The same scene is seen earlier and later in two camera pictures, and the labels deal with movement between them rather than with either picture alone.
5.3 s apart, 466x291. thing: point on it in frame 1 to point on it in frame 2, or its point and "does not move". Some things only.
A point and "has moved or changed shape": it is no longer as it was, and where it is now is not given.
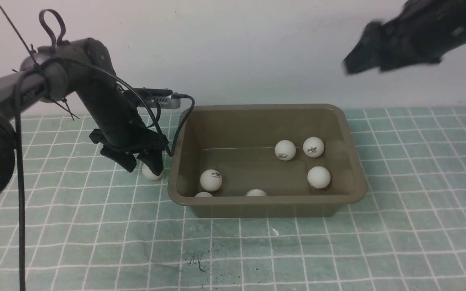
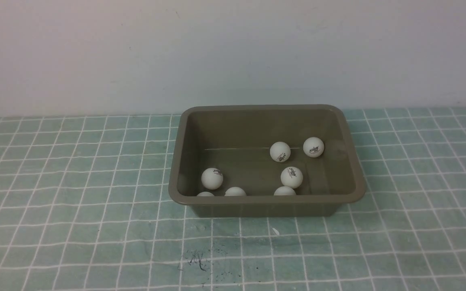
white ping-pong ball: x=149 y=174 to x=235 y=191
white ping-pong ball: x=313 y=147 does not move
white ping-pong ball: x=318 y=177 to x=291 y=176
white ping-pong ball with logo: x=211 y=180 does not move
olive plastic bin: x=265 y=161 does not move
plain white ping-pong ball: x=204 y=194 does not move
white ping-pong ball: x=285 y=150 has moved or changed shape
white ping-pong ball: x=256 y=192 to x=284 y=190
